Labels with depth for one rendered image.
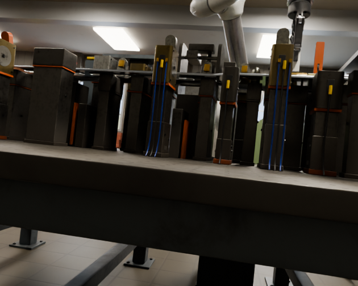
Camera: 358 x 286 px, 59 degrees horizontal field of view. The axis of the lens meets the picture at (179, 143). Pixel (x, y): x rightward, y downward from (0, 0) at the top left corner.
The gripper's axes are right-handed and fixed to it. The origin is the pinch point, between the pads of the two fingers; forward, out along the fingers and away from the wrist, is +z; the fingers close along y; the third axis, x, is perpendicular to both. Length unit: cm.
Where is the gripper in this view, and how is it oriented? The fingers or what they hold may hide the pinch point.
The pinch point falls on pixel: (294, 63)
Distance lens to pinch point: 118.6
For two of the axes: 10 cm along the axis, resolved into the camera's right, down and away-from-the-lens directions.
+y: -2.3, -0.5, -9.7
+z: -1.0, 10.0, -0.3
